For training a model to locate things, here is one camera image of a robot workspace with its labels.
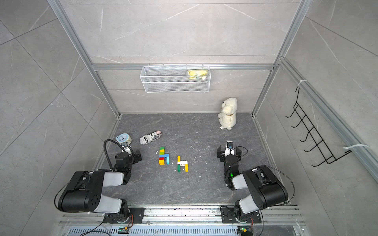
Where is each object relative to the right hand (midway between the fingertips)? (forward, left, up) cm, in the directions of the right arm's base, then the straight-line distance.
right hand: (229, 146), depth 90 cm
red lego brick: (-4, +44, -7) cm, 44 cm away
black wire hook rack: (-15, -33, +23) cm, 43 cm away
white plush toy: (+24, -3, +2) cm, 25 cm away
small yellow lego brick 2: (-4, +32, -7) cm, 33 cm away
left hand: (+1, +63, -3) cm, 63 cm away
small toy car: (+11, +54, -5) cm, 55 cm away
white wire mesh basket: (+42, +33, +21) cm, 57 cm away
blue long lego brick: (-2, +40, -6) cm, 41 cm away
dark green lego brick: (+3, +44, -7) cm, 45 cm away
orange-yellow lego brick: (+1, +44, -6) cm, 44 cm away
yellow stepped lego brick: (-11, +27, -6) cm, 30 cm away
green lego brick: (-11, +32, -7) cm, 35 cm away
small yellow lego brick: (-7, +43, -6) cm, 44 cm away
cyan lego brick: (-6, +39, -6) cm, 40 cm away
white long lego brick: (-8, +30, -7) cm, 31 cm away
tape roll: (+11, +71, -4) cm, 72 cm away
